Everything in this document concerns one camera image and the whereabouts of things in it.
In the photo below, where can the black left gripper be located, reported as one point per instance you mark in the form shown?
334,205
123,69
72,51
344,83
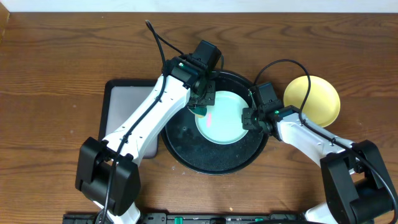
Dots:
212,100

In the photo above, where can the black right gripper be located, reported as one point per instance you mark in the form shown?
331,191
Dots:
247,124

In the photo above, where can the mint green plate front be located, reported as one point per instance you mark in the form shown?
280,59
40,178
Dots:
222,123

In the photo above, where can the green sponge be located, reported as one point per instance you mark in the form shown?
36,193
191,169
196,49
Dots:
198,111

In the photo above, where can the yellow plate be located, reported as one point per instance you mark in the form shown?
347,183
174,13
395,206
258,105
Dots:
323,103

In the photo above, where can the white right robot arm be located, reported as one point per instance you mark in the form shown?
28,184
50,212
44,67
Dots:
357,185

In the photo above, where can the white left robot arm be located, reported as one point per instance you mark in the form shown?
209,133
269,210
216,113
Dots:
108,170

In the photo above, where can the grey rectangular tray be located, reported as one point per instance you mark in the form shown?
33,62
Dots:
121,98

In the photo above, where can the black rail with green clips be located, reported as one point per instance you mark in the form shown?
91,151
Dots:
163,218

